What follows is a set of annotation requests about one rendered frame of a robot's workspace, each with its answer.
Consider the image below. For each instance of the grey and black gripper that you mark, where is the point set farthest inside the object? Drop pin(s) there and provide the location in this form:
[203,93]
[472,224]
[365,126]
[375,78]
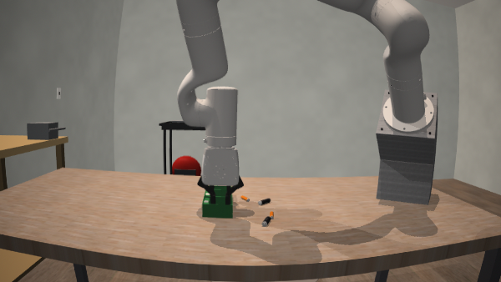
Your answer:
[220,167]

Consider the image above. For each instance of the black aa battery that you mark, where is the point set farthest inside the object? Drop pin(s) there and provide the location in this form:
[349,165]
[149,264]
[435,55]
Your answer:
[264,201]
[266,221]

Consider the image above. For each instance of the green three-compartment tray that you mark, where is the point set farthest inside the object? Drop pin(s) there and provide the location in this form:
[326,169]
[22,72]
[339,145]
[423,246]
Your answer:
[219,209]

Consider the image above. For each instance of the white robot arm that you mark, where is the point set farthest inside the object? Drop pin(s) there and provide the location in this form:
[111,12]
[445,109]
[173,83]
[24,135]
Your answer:
[404,27]

